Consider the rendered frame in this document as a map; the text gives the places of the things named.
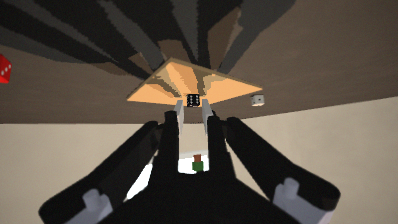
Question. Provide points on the black die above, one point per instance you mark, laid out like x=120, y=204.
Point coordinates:
x=193, y=100

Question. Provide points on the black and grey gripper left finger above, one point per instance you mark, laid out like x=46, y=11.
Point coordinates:
x=93, y=197

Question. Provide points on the orange flat mat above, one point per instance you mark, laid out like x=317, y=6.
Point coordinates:
x=175, y=79

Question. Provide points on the red die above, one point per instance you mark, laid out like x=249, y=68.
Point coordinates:
x=5, y=69

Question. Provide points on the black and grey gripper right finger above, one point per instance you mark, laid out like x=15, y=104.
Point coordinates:
x=307, y=197

